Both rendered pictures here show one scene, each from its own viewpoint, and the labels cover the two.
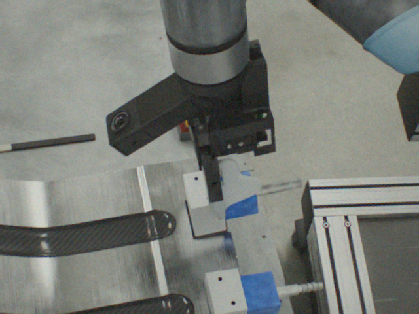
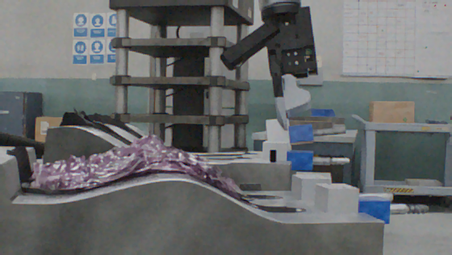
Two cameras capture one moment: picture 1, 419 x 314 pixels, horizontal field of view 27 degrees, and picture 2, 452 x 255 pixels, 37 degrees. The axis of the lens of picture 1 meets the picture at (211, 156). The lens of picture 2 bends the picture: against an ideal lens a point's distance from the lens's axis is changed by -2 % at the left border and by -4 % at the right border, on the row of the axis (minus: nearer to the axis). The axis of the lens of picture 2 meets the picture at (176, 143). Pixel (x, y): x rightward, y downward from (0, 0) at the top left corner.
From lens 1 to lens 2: 1.10 m
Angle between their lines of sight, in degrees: 59
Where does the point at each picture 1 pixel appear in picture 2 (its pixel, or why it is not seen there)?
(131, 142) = (232, 52)
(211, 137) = (277, 48)
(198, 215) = (270, 128)
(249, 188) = (302, 97)
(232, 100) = (292, 35)
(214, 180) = (276, 71)
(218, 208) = (280, 106)
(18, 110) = not seen: hidden behind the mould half
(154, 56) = not seen: hidden behind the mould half
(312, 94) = not seen: outside the picture
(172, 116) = (256, 34)
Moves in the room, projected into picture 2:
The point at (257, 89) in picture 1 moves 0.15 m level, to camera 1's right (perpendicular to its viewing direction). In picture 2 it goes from (305, 24) to (393, 21)
